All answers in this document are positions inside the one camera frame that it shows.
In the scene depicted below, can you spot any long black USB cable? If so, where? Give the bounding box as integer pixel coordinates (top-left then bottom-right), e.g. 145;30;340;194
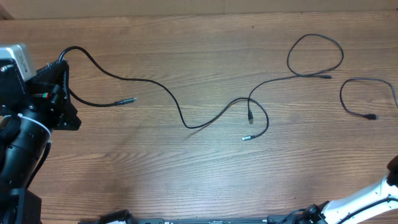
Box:
58;45;270;141

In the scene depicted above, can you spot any short black USB cable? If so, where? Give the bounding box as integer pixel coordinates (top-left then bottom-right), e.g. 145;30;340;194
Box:
339;77;398;121

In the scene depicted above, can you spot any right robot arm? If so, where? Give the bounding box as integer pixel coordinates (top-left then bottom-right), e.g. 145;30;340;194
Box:
295;157;397;224

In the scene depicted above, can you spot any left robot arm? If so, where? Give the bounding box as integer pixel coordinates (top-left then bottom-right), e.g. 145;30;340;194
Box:
1;59;81;223

